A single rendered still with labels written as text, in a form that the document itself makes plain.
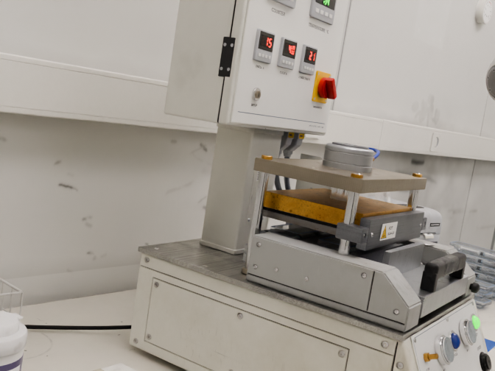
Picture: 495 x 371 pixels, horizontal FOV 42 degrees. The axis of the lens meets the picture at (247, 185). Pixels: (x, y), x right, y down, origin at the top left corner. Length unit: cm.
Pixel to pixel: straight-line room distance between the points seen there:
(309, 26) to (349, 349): 55
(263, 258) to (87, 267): 54
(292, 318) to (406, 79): 152
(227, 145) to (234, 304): 29
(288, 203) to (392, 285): 22
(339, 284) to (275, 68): 38
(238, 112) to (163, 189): 52
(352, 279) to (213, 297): 23
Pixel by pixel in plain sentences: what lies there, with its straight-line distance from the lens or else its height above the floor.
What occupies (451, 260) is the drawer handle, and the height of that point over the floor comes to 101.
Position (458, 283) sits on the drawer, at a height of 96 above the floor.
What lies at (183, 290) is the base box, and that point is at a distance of 103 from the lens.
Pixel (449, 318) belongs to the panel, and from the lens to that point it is 103.
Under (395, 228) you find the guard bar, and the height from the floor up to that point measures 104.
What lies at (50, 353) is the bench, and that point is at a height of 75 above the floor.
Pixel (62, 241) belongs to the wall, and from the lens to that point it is 134.
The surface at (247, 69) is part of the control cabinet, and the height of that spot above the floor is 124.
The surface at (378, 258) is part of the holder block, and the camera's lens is 104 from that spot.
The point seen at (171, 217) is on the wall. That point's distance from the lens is 151.
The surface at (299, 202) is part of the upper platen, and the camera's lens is 98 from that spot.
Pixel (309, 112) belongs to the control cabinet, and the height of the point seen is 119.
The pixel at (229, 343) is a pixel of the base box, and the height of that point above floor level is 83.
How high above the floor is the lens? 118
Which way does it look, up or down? 7 degrees down
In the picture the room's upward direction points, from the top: 9 degrees clockwise
